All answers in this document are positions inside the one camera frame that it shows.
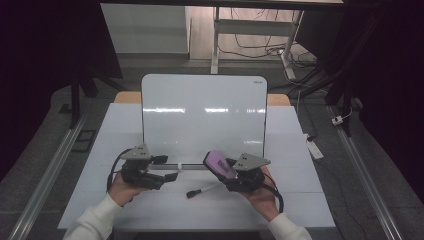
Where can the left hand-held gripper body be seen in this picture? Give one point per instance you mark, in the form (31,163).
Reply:
(138,166)

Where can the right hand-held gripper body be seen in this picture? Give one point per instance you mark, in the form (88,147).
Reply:
(248,173)

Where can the purple whiteboard eraser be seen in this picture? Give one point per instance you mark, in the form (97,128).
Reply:
(220,164)

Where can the white whiteboard with black rim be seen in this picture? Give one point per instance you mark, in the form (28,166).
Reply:
(203,120)

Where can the person's left hand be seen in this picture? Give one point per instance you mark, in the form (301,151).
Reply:
(121,191)

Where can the person's right hand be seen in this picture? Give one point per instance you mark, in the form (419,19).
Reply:
(265,200)

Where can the white whiteboard stand foot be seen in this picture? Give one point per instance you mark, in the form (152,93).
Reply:
(180,166)

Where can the white marker with black cap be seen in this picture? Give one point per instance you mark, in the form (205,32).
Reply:
(200,191)

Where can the white power strip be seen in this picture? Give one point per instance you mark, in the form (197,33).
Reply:
(314,148)

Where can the black stand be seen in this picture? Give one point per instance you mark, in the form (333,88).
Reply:
(80,83)
(340,90)

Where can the small white plug adapter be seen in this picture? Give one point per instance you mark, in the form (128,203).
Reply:
(337,120)

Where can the white panel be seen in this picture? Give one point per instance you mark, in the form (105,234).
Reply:
(146,30)

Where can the white-framed desk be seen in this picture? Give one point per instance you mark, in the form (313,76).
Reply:
(253,28)

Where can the metal floor rail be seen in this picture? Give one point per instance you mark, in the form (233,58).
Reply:
(43,186)
(366,186)

